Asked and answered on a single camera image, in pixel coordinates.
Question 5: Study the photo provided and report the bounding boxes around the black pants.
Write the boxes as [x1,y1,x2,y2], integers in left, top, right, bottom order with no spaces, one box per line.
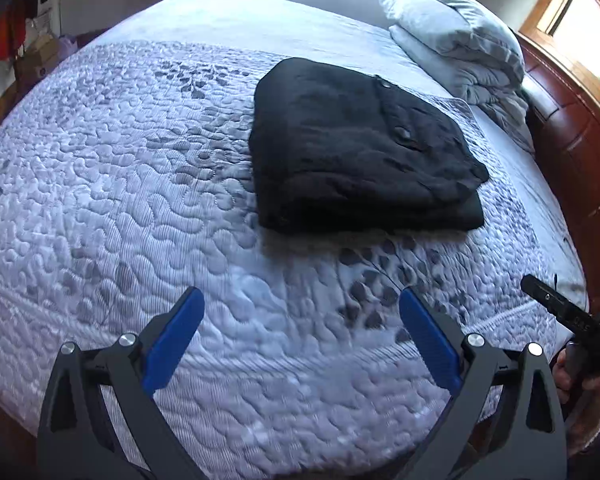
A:
[249,58,489,235]

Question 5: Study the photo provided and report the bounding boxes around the right hand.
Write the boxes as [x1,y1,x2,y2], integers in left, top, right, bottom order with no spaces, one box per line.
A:
[552,346,600,457]

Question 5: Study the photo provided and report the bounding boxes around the wooden headboard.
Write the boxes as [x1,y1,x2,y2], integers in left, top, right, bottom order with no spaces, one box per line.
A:
[518,35,600,313]

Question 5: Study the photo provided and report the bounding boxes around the grey folded duvet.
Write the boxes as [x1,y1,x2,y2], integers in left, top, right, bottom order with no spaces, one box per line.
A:
[378,0,534,154]

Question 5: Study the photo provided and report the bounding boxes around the cardboard box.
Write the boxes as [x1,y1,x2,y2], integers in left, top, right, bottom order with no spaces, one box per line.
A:
[15,34,59,91]

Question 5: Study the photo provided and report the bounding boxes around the purple plastic bag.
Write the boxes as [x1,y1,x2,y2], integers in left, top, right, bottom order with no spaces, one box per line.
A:
[57,35,79,61]

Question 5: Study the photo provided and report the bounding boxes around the red garment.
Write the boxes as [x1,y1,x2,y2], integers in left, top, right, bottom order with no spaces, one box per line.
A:
[0,0,26,61]

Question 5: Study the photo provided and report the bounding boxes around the white bed sheet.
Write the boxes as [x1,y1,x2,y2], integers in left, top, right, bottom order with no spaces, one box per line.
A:
[92,0,592,309]

